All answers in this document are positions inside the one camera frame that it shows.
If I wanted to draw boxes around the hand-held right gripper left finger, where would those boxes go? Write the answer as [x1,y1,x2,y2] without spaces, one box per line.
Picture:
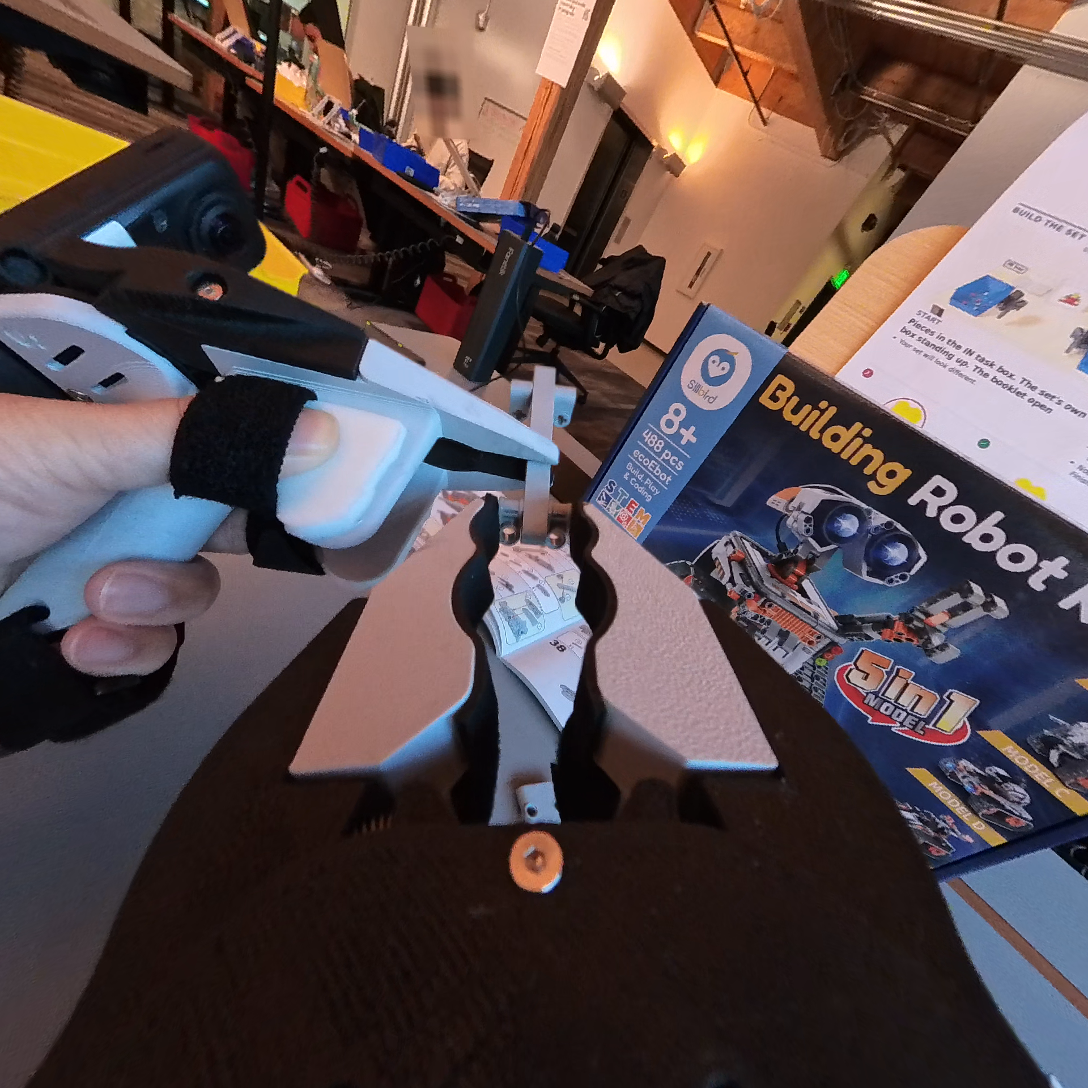
[289,497,503,824]

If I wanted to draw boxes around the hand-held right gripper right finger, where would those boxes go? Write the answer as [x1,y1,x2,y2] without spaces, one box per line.
[556,501,780,824]

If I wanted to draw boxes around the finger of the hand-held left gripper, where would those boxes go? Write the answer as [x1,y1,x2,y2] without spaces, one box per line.
[357,340,562,467]
[423,440,547,494]

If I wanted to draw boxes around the grey beam assembly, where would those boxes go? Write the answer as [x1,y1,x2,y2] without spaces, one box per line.
[497,365,576,547]

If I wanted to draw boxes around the grey desk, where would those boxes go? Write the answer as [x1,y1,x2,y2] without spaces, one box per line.
[0,280,1088,1088]

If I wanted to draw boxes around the person's left hand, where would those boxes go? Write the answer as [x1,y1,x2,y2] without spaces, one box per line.
[0,393,341,681]

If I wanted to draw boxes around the red bag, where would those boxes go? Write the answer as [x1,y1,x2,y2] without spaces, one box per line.
[283,174,367,253]
[415,272,479,338]

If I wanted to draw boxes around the black monitor stand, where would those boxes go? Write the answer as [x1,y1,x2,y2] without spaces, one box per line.
[453,229,545,385]

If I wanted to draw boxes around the open instruction booklet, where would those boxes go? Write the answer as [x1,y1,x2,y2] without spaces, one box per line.
[412,488,596,732]

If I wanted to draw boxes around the yellow storage bin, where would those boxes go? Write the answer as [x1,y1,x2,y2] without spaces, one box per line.
[0,93,309,297]

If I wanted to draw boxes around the robot kit box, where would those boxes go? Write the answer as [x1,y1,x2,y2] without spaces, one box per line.
[586,301,1088,872]

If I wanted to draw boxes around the blue storage bin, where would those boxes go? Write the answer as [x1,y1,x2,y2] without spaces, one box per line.
[501,212,571,270]
[357,127,443,190]

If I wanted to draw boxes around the black bag on chair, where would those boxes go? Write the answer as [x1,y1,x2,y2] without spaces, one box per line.
[531,245,669,355]

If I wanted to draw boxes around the elevator door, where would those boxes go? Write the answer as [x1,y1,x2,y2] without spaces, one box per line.
[559,109,656,275]

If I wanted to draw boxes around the printed instruction sheet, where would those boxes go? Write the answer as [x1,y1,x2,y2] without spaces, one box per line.
[835,110,1088,538]

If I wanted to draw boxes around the black coiled cable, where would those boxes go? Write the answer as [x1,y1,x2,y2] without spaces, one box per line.
[344,236,456,275]

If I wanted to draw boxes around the small wall frame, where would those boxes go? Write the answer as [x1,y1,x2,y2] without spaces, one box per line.
[677,243,724,299]

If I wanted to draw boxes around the wooden post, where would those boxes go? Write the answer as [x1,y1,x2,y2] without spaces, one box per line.
[500,0,615,202]

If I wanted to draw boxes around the white wall notice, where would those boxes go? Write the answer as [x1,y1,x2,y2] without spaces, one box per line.
[535,0,598,86]

